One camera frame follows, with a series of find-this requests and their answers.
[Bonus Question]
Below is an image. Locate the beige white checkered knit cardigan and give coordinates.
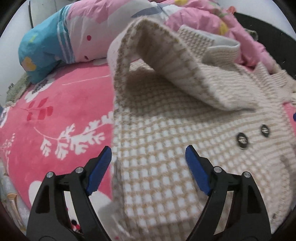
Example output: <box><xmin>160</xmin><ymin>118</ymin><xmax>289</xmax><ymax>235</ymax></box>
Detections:
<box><xmin>107</xmin><ymin>17</ymin><xmax>295</xmax><ymax>240</ymax></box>

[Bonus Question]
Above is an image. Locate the blue cartoon pillow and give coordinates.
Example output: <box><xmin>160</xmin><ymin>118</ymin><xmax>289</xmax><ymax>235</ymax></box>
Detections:
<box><xmin>17</xmin><ymin>4</ymin><xmax>77</xmax><ymax>84</ymax></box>

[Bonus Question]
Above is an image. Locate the black padded headboard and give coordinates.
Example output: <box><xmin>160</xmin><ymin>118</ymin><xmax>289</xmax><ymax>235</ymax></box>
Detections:
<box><xmin>234</xmin><ymin>13</ymin><xmax>296</xmax><ymax>78</ymax></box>

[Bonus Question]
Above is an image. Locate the pink floral fleece blanket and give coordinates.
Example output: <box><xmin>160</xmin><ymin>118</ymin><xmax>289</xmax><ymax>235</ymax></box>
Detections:
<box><xmin>1</xmin><ymin>61</ymin><xmax>113</xmax><ymax>232</ymax></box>

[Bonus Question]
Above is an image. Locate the pink floral quilt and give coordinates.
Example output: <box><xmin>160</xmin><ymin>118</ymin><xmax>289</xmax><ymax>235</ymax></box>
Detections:
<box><xmin>67</xmin><ymin>0</ymin><xmax>282</xmax><ymax>70</ymax></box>

